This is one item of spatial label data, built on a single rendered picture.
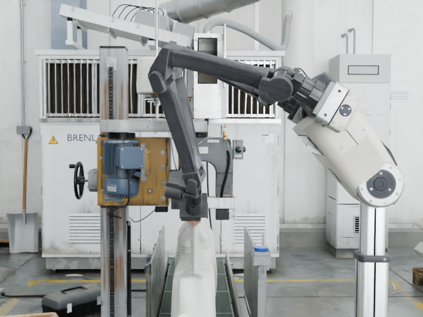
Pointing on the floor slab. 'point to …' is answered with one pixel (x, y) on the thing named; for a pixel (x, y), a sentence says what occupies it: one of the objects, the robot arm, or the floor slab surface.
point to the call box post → (260, 291)
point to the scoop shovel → (23, 221)
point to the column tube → (122, 75)
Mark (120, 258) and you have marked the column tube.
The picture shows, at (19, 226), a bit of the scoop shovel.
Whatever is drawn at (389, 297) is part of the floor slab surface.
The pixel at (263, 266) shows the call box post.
